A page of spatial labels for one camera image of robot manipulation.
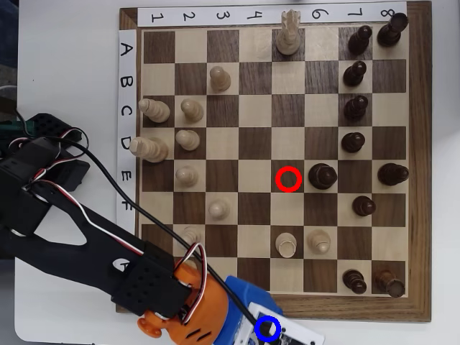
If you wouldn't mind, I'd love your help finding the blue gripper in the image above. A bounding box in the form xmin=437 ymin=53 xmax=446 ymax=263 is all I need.
xmin=215 ymin=275 xmax=285 ymax=345

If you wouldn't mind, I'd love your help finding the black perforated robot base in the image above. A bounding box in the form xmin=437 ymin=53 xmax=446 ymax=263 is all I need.
xmin=24 ymin=113 xmax=91 ymax=191

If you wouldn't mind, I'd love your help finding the light wooden rook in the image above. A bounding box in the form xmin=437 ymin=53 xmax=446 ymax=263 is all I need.
xmin=275 ymin=231 xmax=298 ymax=259

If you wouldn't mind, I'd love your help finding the light wooden bishop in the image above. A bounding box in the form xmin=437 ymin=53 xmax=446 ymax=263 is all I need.
xmin=138 ymin=98 xmax=171 ymax=124
xmin=307 ymin=229 xmax=331 ymax=256

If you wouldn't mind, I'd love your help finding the light wooden pawn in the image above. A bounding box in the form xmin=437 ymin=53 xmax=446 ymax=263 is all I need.
xmin=175 ymin=165 xmax=199 ymax=188
xmin=180 ymin=98 xmax=205 ymax=123
xmin=175 ymin=129 xmax=201 ymax=152
xmin=209 ymin=65 xmax=231 ymax=93
xmin=208 ymin=199 xmax=231 ymax=221
xmin=180 ymin=226 xmax=202 ymax=246

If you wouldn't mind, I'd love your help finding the dark wooden pawn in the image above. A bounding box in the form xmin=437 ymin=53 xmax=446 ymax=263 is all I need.
xmin=347 ymin=24 xmax=373 ymax=57
xmin=342 ymin=269 xmax=368 ymax=295
xmin=351 ymin=195 xmax=377 ymax=217
xmin=344 ymin=95 xmax=369 ymax=123
xmin=340 ymin=132 xmax=367 ymax=155
xmin=342 ymin=60 xmax=368 ymax=89

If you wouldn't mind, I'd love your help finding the dark pawn column 6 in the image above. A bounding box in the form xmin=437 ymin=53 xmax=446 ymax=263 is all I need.
xmin=308 ymin=163 xmax=339 ymax=191

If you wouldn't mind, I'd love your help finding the reddish brown wooden rook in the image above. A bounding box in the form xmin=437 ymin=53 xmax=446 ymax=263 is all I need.
xmin=372 ymin=269 xmax=406 ymax=298

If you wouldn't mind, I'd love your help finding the light wooden king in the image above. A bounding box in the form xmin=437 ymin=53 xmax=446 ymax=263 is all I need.
xmin=129 ymin=136 xmax=170 ymax=164

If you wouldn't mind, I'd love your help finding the dark wooden king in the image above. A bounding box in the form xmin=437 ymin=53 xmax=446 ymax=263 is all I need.
xmin=377 ymin=162 xmax=410 ymax=187

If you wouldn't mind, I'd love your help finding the wooden chess board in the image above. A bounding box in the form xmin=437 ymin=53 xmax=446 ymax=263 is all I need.
xmin=115 ymin=1 xmax=432 ymax=323

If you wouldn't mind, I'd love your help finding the light wooden queen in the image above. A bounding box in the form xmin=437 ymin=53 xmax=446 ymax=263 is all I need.
xmin=275 ymin=9 xmax=302 ymax=57

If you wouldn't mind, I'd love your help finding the white paper letter strip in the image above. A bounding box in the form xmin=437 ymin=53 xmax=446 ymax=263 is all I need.
xmin=115 ymin=29 xmax=138 ymax=274

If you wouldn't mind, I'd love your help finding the white paper number strip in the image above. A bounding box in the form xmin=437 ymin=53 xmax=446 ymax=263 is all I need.
xmin=138 ymin=6 xmax=407 ymax=27

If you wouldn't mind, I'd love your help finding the dark wooden rook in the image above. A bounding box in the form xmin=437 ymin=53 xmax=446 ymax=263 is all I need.
xmin=376 ymin=11 xmax=410 ymax=48

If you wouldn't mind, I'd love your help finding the black camera cable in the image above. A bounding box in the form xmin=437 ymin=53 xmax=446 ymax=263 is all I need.
xmin=14 ymin=107 xmax=275 ymax=337

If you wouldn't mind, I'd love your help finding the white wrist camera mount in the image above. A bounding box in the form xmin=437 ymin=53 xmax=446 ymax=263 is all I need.
xmin=247 ymin=301 xmax=325 ymax=345

